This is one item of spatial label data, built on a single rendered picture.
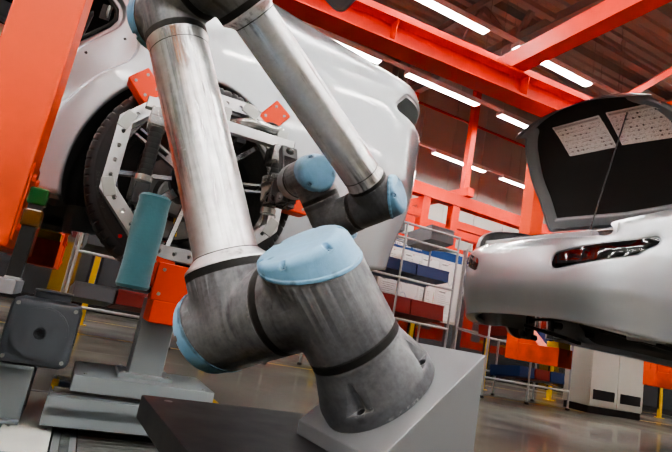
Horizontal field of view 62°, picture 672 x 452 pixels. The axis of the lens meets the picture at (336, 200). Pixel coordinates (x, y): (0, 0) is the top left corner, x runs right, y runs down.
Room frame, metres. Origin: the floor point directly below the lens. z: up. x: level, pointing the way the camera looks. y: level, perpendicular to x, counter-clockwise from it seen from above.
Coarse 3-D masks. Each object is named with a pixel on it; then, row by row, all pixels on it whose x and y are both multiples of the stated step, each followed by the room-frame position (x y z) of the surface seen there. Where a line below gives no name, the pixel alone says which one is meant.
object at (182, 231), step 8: (160, 160) 2.09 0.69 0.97; (160, 168) 2.09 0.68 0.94; (168, 168) 2.10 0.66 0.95; (152, 184) 2.09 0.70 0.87; (160, 184) 2.10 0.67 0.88; (152, 192) 2.09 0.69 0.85; (160, 192) 2.06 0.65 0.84; (176, 208) 2.08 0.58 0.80; (168, 216) 2.12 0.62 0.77; (176, 216) 2.11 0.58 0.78; (168, 224) 2.12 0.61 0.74; (184, 224) 2.14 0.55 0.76; (168, 232) 2.12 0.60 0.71; (184, 232) 2.15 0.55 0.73
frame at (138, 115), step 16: (224, 96) 1.67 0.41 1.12; (128, 112) 1.57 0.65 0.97; (144, 112) 1.59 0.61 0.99; (240, 112) 1.69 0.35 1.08; (256, 112) 1.71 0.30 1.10; (128, 128) 1.58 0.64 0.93; (112, 144) 1.57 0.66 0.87; (112, 160) 1.57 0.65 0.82; (112, 176) 1.57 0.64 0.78; (112, 192) 1.58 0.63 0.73; (112, 208) 1.59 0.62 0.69; (128, 208) 1.60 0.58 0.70; (128, 224) 1.60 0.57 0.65; (272, 224) 1.76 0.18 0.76; (256, 240) 1.74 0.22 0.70; (160, 256) 1.64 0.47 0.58; (176, 256) 1.66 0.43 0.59
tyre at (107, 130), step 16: (112, 112) 1.64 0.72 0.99; (112, 128) 1.64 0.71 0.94; (96, 144) 1.63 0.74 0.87; (96, 160) 1.63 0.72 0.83; (96, 176) 1.64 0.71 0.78; (96, 192) 1.64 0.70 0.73; (96, 208) 1.64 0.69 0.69; (96, 224) 1.66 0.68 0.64; (112, 224) 1.66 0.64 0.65; (112, 240) 1.67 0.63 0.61; (272, 240) 1.85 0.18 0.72
